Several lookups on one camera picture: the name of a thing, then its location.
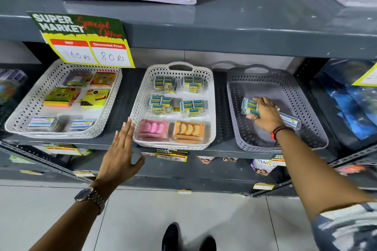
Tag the person's right hand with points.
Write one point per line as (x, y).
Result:
(269, 117)

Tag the person's left hand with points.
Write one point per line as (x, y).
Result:
(117, 159)

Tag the person's left thumb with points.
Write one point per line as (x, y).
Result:
(137, 164)

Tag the person's right thumb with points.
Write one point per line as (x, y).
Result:
(252, 117)

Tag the person's left forearm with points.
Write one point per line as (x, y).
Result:
(76, 224)

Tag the person's right forearm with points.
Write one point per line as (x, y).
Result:
(312, 171)

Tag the grey perforated plastic basket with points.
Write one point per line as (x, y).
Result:
(244, 130)

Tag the red black wrist band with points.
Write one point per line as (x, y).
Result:
(279, 130)

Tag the small green yellow price label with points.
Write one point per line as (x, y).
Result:
(172, 155)
(278, 160)
(61, 149)

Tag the pink eraser pack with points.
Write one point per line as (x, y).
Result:
(153, 128)

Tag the clear packet with white label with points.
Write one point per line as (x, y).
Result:
(291, 120)
(82, 124)
(42, 123)

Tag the white box with face print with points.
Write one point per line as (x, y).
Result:
(230, 159)
(205, 159)

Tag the purple white product box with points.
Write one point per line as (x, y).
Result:
(262, 167)

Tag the small yellow shelf label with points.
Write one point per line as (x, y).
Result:
(31, 172)
(263, 186)
(84, 173)
(184, 192)

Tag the silver metal wristwatch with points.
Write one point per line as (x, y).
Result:
(88, 196)

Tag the orange eraser pack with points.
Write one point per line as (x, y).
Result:
(189, 130)

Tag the yellow black sticky note pack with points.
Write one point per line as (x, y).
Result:
(94, 98)

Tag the black shoe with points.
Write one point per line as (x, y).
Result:
(208, 244)
(170, 239)

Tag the grey metal shelf rack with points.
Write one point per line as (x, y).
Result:
(235, 33)

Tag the orange yellow sticky note pack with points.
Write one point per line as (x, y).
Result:
(103, 79)

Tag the pile of blue packets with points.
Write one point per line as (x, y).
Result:
(350, 106)

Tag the yellow pink sticky note pack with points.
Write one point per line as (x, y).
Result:
(61, 97)

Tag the clear sticky note pack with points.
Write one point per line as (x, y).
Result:
(77, 78)

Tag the orange packet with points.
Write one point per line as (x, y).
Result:
(352, 169)

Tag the yellow price sign corner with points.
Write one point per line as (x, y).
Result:
(369, 78)

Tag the white perforated plastic basket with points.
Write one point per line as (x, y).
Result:
(44, 83)

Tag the green yellow price sign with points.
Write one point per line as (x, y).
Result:
(79, 33)

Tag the patterned grey shirt sleeve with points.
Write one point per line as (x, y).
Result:
(347, 228)

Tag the clear stationery packet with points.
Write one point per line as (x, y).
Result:
(11, 83)

